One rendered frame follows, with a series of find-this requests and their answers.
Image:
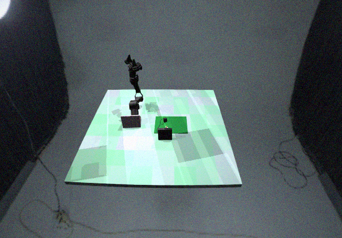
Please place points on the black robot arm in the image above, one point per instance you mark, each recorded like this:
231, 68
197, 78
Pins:
134, 104

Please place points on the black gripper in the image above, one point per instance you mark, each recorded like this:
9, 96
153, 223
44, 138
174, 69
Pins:
132, 67

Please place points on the black cooling fan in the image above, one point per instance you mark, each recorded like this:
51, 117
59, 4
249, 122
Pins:
164, 133

